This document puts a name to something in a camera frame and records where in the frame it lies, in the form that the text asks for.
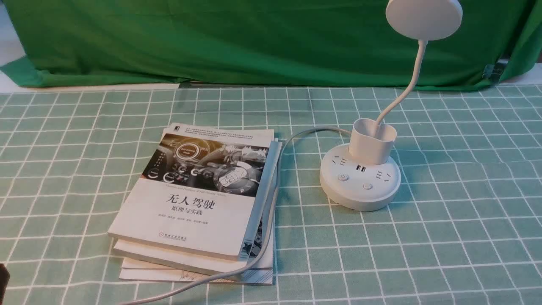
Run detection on dark object at left edge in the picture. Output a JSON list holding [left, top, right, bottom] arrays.
[[0, 264, 10, 303]]

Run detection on white desk lamp socket base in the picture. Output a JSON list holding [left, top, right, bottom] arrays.
[[319, 0, 463, 212]]

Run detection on green backdrop cloth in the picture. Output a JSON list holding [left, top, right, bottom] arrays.
[[0, 0, 542, 92]]

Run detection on white power cable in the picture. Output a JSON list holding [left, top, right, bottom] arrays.
[[120, 127, 353, 305]]

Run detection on top book white cover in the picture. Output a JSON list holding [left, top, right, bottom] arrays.
[[107, 123, 275, 261]]

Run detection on green checkered tablecloth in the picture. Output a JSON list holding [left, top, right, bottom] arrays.
[[0, 84, 542, 305]]

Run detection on bottom book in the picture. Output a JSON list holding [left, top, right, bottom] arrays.
[[119, 203, 276, 286]]

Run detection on middle book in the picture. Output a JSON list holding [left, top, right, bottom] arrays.
[[112, 138, 283, 277]]

